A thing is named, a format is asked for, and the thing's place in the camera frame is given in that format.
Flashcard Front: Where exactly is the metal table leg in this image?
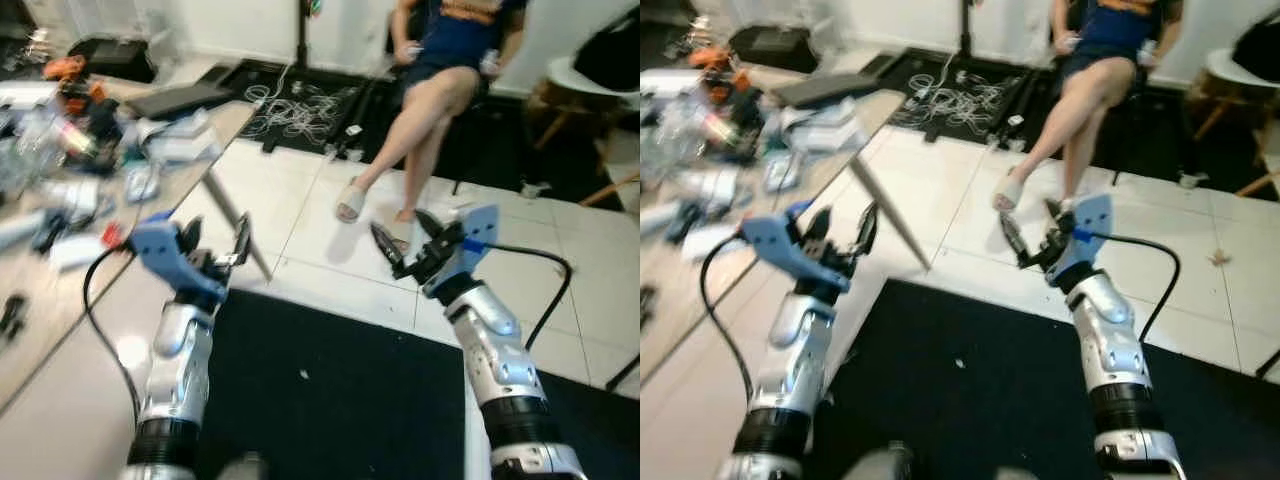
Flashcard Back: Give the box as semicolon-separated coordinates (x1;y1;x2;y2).
205;170;274;281
848;155;931;271

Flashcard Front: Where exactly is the white blue tissue pack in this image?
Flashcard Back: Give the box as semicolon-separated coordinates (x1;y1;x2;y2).
765;152;803;194
123;163;163;203

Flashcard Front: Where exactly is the white paper stack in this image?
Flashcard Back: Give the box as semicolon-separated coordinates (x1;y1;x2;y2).
780;100;871;156
135;110;223;166

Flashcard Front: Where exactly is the white paper sheet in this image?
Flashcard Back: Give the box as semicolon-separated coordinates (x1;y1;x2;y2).
48;235;109;271
682;225;741;263

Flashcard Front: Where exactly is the black laptop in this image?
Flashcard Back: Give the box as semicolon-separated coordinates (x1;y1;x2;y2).
125;82;236;121
770;72;881;111

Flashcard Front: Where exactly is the seated person in blue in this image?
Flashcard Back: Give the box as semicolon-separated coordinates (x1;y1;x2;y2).
992;0;1186;216
335;0;528;251

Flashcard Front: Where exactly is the dark floor mat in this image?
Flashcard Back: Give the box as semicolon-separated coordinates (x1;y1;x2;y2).
800;278;1280;480
195;288;641;480

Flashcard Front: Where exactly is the black case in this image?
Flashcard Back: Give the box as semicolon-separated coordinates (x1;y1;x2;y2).
728;25;816;73
68;35;159;83

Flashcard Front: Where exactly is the orange power tool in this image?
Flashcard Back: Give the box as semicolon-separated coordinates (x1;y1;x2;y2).
42;55;106;101
690;45;751;96

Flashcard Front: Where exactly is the grey robot leg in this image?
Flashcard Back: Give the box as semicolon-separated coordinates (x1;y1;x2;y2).
840;445;916;480
215;452;267;480

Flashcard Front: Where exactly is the white round stool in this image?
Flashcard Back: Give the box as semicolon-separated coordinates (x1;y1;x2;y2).
1190;48;1280;141
530;55;641;151

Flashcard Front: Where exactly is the black bag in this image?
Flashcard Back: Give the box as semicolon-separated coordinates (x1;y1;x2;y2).
572;8;641;93
1232;5;1280;83

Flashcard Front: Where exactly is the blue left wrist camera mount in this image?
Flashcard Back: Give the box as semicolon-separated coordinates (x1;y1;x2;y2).
740;203;851;294
128;212;229;303

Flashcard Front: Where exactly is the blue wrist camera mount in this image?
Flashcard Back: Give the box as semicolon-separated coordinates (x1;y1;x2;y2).
740;203;851;294
1045;193;1117;287
425;205;501;297
128;212;229;303

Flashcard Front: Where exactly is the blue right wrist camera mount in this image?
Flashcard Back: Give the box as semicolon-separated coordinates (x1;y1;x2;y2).
1045;193;1117;287
425;205;501;297

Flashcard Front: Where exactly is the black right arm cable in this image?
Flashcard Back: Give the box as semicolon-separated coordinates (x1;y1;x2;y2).
490;243;574;351
1085;230;1184;346

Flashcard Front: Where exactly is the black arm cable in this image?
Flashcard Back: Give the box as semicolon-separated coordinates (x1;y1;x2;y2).
698;235;757;403
490;243;574;351
82;245;143;426
1085;230;1184;346

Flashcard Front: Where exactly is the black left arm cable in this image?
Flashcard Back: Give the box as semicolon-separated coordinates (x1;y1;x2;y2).
698;235;757;403
82;245;143;426

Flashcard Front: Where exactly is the black mat with white cables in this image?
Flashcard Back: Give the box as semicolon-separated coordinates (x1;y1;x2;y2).
215;58;401;156
870;48;1061;151

